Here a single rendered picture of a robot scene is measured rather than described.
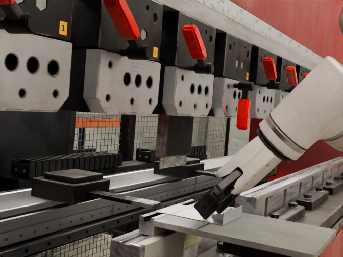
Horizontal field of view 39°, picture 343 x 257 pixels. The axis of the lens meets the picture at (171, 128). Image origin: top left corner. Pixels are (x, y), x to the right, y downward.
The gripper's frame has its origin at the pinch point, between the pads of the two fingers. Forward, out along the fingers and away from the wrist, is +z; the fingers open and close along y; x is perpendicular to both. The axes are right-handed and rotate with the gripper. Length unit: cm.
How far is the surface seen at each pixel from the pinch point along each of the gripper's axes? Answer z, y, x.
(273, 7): -29, -38, -31
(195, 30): -21.4, 12.5, -18.4
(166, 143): -3.0, 5.7, -12.2
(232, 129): 203, -751, -204
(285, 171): 43, -214, -21
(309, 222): 9, -67, 12
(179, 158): 0.0, -1.6, -10.7
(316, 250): -10.8, 7.0, 16.3
